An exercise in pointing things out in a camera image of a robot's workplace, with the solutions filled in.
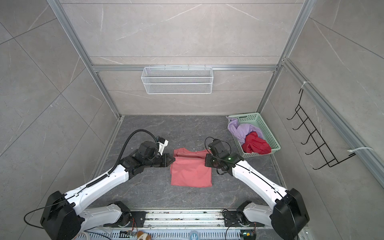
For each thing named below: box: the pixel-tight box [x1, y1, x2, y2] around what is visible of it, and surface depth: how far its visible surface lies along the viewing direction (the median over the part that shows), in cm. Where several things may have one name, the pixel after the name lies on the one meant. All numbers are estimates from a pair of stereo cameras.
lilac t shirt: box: [225, 116, 264, 145], surface depth 97 cm
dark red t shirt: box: [242, 130, 272, 155], surface depth 89 cm
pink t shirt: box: [170, 147, 213, 188], surface depth 83 cm
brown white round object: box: [136, 230, 152, 240], surface depth 68 cm
